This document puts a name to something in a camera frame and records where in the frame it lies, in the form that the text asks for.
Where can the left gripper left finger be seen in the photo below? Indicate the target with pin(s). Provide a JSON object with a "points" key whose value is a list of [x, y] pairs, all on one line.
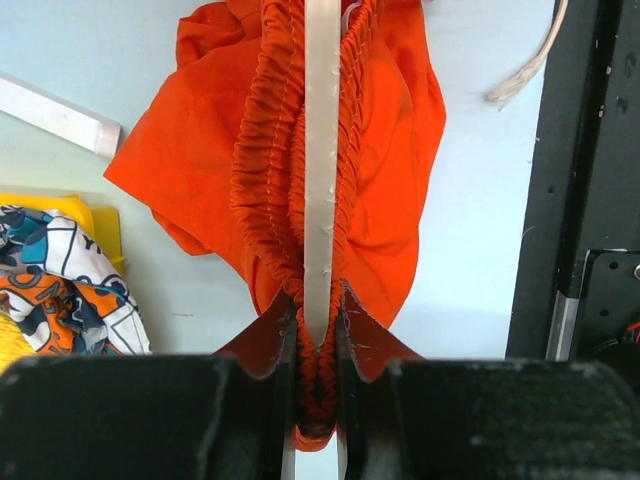
{"points": [[227, 415]]}

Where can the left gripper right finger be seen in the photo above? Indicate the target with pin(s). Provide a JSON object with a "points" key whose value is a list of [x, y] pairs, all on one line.
{"points": [[401, 416]]}

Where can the orange shorts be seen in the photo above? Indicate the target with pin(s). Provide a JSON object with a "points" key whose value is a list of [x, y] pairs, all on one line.
{"points": [[219, 155]]}

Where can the beige hanger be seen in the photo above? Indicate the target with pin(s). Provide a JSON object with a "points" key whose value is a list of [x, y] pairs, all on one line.
{"points": [[322, 64]]}

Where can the comic print shorts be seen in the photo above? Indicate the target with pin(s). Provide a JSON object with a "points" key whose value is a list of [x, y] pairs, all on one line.
{"points": [[60, 289]]}

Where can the yellow shorts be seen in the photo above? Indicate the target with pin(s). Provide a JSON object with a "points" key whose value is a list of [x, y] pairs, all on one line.
{"points": [[13, 345]]}

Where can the yellow plastic bin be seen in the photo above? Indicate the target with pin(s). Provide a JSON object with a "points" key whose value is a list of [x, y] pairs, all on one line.
{"points": [[101, 222]]}

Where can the white clothes rack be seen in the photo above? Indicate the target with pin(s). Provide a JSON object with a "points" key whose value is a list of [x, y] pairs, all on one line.
{"points": [[59, 117]]}

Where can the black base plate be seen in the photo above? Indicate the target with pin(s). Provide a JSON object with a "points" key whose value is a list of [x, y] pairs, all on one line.
{"points": [[579, 250]]}

